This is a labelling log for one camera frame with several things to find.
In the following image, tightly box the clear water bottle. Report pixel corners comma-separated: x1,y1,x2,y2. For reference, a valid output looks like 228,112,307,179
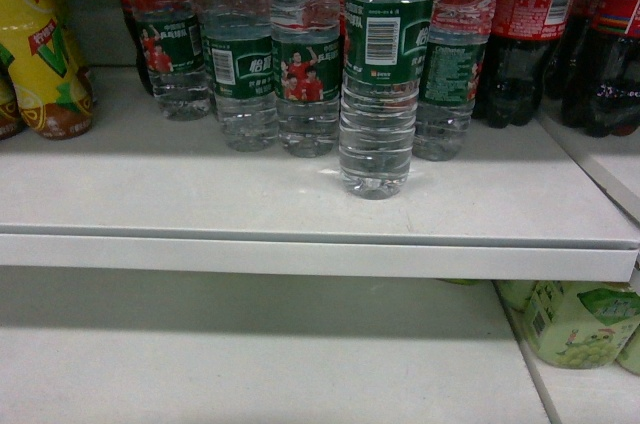
339,0,432,200

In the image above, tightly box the cola bottle red label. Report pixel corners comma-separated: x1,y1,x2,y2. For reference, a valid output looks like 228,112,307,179
474,0,575,128

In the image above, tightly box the yellow lemon tea bottle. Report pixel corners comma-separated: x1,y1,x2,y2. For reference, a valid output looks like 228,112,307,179
1,0,93,140

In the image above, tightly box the green grape juice bottle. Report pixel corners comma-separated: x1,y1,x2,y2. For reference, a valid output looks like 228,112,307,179
523,280,639,369

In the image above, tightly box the white metal shelf board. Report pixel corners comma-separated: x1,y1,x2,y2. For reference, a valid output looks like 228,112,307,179
1,68,639,281

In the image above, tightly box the water bottle right rear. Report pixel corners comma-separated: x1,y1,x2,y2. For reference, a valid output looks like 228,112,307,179
413,0,496,161

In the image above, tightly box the water bottle red players label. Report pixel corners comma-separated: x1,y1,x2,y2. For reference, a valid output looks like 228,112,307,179
271,0,341,158

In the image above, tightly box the lower white shelf board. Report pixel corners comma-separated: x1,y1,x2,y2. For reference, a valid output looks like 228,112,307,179
1,267,639,423

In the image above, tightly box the cola bottle far right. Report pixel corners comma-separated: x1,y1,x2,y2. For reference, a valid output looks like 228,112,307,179
561,0,639,137

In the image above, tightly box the lemon tea bottle left edge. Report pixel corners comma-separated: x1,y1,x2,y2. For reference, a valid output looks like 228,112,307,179
0,66,26,140

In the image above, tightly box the green juice bottle right edge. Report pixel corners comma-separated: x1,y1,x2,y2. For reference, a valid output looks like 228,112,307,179
616,339,640,375

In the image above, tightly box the water bottle far left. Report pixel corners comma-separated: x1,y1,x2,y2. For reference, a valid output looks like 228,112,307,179
129,0,211,121

